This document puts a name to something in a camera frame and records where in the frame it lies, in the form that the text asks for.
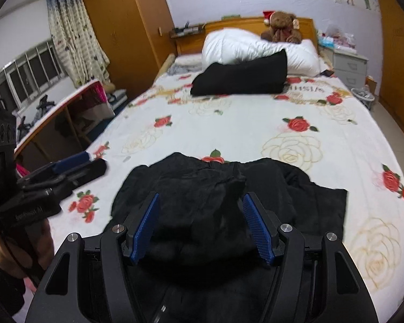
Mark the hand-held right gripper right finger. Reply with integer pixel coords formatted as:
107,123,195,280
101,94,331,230
237,192,379,323

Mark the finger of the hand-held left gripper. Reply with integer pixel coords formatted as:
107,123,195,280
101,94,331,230
20,159,107,206
18,151,90,189

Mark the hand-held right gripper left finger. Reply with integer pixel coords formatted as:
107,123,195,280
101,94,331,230
27,191,162,323

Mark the black puffer jacket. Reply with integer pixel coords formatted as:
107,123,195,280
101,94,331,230
110,152,349,323

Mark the person's left forearm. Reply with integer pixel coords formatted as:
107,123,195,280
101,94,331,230
0,252,26,313

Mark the person's left hand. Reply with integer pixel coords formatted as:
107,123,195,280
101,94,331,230
0,220,54,280

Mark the wooden desk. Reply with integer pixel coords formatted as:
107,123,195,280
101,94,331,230
13,79,117,172

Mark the pink cloth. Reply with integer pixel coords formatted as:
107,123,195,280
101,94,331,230
92,82,117,117

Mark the barred window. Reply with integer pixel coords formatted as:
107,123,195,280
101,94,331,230
0,38,69,115

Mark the floral bed sheet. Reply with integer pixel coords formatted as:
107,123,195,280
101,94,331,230
47,54,404,323

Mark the patterned curtain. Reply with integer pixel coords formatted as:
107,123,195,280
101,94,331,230
46,0,111,86

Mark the grey cloth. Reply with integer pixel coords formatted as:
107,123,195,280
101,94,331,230
166,64,203,76

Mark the wooden wardrobe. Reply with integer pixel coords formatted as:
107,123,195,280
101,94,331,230
79,0,176,90

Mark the folded black garment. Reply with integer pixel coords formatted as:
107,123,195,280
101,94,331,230
190,49,288,96

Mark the grey waste basket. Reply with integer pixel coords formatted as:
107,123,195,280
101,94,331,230
351,87,377,110

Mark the headboard shelf clutter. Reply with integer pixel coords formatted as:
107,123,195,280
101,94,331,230
169,22,206,39

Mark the grey nightstand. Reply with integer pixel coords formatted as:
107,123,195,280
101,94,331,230
332,49,369,90

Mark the white pillow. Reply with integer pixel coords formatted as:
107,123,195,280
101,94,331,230
201,29,320,76

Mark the wooden headboard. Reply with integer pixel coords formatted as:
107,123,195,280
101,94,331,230
170,17,319,56

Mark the brown teddy bear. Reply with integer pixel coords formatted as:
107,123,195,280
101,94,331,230
260,10,304,44

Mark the nightstand clutter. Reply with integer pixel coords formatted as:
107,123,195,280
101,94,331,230
318,22,357,52

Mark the wooden door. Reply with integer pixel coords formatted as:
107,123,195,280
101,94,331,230
370,0,404,142

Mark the wooden bed rail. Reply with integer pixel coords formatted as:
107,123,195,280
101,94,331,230
156,53,176,71

